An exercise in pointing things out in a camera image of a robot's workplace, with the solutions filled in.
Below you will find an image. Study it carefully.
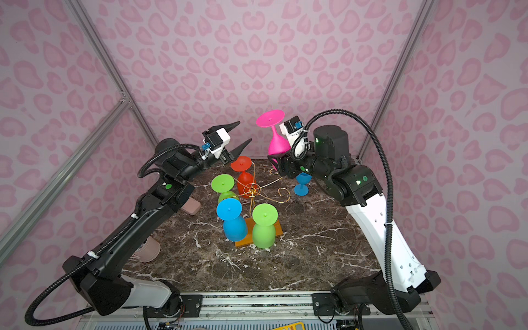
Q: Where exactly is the gold wire glass rack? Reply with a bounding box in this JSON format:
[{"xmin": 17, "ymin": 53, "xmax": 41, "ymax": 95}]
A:
[{"xmin": 235, "ymin": 161, "xmax": 291, "ymax": 248}]

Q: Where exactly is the magenta wine glass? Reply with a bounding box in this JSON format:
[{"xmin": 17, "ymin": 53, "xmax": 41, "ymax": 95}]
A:
[{"xmin": 256, "ymin": 109, "xmax": 291, "ymax": 155}]

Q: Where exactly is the blue wine glass front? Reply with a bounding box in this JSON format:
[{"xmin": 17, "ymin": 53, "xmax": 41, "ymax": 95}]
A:
[{"xmin": 217, "ymin": 198, "xmax": 248, "ymax": 242}]

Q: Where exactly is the black corrugated cable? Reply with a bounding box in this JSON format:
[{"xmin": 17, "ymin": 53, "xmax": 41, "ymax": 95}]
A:
[
  {"xmin": 23, "ymin": 143, "xmax": 203, "ymax": 327},
  {"xmin": 290, "ymin": 109, "xmax": 413, "ymax": 330}
]

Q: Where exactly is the green wine glass front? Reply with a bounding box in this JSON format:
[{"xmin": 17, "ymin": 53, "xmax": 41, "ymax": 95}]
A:
[{"xmin": 252, "ymin": 203, "xmax": 279, "ymax": 249}]

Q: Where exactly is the green wine glass back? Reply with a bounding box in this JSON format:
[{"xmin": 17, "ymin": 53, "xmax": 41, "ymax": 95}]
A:
[{"xmin": 211, "ymin": 174, "xmax": 239, "ymax": 203}]

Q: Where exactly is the right black corrugated cable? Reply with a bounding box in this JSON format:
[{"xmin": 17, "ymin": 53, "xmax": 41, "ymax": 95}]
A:
[{"xmin": 290, "ymin": 109, "xmax": 413, "ymax": 330}]

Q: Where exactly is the yellow plastic object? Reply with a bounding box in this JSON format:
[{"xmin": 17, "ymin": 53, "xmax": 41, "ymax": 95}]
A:
[{"xmin": 279, "ymin": 322, "xmax": 305, "ymax": 330}]

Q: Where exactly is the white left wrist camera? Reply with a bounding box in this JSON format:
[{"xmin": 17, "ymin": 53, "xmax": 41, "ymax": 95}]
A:
[{"xmin": 200, "ymin": 126, "xmax": 230, "ymax": 160}]

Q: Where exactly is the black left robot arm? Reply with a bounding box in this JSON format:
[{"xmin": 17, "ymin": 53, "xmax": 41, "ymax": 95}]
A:
[{"xmin": 63, "ymin": 122, "xmax": 249, "ymax": 316}]

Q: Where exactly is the red wine glass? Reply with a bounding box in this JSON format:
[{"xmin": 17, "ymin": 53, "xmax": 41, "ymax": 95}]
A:
[{"xmin": 231, "ymin": 156, "xmax": 257, "ymax": 199}]

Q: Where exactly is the pink rectangular case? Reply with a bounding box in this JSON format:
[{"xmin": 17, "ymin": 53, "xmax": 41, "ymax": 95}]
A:
[{"xmin": 181, "ymin": 197, "xmax": 202, "ymax": 216}]

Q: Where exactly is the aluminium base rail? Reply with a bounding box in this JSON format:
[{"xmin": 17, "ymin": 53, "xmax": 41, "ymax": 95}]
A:
[{"xmin": 76, "ymin": 290, "xmax": 438, "ymax": 330}]

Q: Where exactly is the green wine glass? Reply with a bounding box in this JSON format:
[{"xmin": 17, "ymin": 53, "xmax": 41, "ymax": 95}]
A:
[
  {"xmin": 252, "ymin": 203, "xmax": 279, "ymax": 249},
  {"xmin": 211, "ymin": 174, "xmax": 239, "ymax": 203}
]

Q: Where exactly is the blue wine glass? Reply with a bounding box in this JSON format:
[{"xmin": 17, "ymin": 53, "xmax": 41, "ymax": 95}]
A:
[
  {"xmin": 294, "ymin": 173, "xmax": 312, "ymax": 197},
  {"xmin": 217, "ymin": 198, "xmax": 248, "ymax": 242}
]

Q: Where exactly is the left black corrugated cable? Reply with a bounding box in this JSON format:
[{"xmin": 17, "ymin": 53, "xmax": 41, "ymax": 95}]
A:
[{"xmin": 23, "ymin": 143, "xmax": 203, "ymax": 327}]

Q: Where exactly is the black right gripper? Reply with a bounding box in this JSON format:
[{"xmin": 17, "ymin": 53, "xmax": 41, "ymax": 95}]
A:
[{"xmin": 267, "ymin": 140, "xmax": 334, "ymax": 182}]

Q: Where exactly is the pink pen cup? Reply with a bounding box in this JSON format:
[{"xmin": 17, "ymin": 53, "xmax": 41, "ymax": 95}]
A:
[{"xmin": 131, "ymin": 236, "xmax": 161, "ymax": 263}]

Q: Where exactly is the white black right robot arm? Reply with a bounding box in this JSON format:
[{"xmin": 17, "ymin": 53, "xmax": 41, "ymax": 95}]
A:
[{"xmin": 268, "ymin": 125, "xmax": 441, "ymax": 315}]

